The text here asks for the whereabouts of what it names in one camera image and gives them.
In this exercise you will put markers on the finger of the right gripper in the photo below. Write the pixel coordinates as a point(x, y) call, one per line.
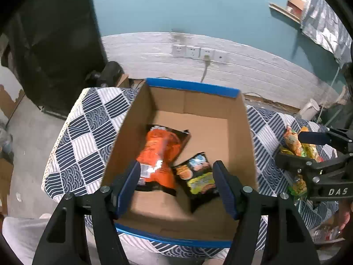
point(295, 164)
point(340, 139)

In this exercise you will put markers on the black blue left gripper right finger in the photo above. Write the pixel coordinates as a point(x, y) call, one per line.
point(287, 239)

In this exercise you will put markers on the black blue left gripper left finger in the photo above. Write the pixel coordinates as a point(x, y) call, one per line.
point(64, 239)

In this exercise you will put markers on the long yellow cracker pack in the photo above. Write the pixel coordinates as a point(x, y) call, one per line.
point(308, 150)

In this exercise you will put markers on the orange green snack bag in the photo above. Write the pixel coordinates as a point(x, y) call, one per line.
point(291, 140)

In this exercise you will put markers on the black yellow snack bag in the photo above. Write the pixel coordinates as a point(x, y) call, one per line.
point(196, 179)

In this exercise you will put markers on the orange black snack bag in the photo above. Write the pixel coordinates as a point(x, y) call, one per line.
point(162, 147)

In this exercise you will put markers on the long gold chip pack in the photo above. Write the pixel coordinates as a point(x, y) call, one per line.
point(285, 150)

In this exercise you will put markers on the white electric kettle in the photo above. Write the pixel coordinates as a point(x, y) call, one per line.
point(309, 110)

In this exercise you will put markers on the silver foil curtain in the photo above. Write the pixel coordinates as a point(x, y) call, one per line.
point(329, 24)

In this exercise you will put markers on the cardboard box with blue rim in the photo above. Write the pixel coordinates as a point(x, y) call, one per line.
point(216, 118)

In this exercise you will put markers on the wooden window sill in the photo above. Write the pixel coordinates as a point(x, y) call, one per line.
point(283, 11)

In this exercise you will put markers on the black speaker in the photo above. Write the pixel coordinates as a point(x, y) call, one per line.
point(108, 77)

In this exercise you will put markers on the white wall socket strip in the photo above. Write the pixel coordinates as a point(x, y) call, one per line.
point(200, 53)

